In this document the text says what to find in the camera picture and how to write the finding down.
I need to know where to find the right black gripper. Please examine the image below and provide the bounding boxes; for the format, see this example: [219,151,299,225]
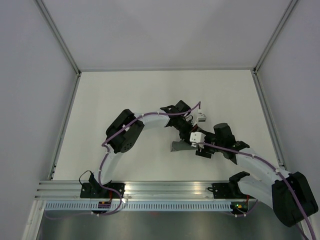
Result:
[195,129,224,159]

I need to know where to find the grey cloth napkin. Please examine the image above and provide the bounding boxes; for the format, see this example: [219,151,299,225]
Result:
[170,140,196,152]

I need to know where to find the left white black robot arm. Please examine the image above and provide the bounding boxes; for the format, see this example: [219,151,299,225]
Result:
[89,100,201,198]

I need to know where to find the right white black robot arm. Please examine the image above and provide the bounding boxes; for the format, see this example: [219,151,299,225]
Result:
[189,123,319,227]

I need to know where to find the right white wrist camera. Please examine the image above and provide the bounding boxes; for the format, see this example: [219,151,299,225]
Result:
[189,131,206,148]

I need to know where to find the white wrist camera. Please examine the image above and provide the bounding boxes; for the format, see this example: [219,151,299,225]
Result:
[189,131,206,148]
[193,109,207,126]

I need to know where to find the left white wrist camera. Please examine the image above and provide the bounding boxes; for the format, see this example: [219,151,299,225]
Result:
[193,109,207,126]

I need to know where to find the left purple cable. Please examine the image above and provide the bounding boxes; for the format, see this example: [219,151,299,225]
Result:
[44,101,202,221]

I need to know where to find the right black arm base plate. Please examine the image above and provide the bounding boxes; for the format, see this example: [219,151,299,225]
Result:
[206,182,254,200]

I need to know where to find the right aluminium frame post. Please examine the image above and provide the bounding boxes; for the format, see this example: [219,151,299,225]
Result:
[252,0,300,74]

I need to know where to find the aluminium frame post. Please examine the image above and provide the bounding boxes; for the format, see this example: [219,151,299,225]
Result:
[34,0,81,76]
[252,0,300,74]

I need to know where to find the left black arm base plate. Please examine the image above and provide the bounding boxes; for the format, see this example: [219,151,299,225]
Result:
[80,182,125,200]

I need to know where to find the aluminium front rail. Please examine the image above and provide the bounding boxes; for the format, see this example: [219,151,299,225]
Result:
[34,180,273,201]

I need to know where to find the white slotted cable duct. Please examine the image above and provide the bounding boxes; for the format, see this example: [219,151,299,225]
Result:
[44,200,232,212]

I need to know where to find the left aluminium frame post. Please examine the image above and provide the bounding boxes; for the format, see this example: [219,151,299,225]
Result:
[34,0,81,76]

